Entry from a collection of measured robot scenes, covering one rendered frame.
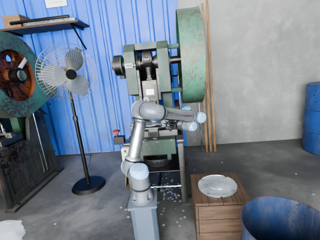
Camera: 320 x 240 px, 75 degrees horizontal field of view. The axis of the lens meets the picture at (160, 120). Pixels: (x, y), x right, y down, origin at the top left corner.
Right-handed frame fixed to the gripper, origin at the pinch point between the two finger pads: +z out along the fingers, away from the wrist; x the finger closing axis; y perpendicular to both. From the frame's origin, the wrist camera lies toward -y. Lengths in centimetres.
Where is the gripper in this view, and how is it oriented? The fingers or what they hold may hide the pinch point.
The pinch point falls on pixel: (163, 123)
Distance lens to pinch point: 186.5
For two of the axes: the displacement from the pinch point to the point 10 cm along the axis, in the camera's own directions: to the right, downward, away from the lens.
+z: -7.4, -0.5, 6.6
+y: -6.5, 2.5, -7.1
